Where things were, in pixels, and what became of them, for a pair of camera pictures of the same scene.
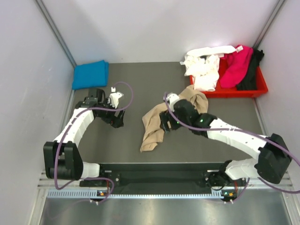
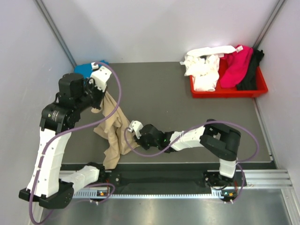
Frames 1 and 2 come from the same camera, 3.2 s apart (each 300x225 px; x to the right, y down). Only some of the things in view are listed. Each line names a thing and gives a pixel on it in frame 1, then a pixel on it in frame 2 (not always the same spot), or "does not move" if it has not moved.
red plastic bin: (221, 92) does not move
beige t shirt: (154, 130) → (114, 128)
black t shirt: (249, 82) does not move
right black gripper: (166, 116) → (140, 141)
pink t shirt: (238, 64) does not move
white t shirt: (202, 63) does not move
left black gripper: (115, 122) → (90, 83)
